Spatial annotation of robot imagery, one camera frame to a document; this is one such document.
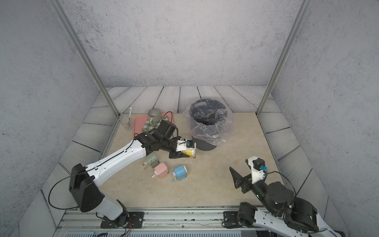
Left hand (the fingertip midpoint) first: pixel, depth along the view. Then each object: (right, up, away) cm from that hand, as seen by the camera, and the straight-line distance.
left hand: (190, 149), depth 76 cm
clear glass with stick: (-48, +15, +35) cm, 61 cm away
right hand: (+20, -4, -15) cm, 26 cm away
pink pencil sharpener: (-16, -13, +7) cm, 22 cm away
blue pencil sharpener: (-6, -14, +6) cm, 16 cm away
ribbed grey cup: (-28, +19, +36) cm, 49 cm away
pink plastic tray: (-40, +16, +40) cm, 59 cm away
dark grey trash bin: (+11, +17, +20) cm, 29 cm away
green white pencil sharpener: (-22, -8, +11) cm, 26 cm away
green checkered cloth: (-32, +11, +35) cm, 49 cm away
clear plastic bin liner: (+20, +11, +3) cm, 23 cm away
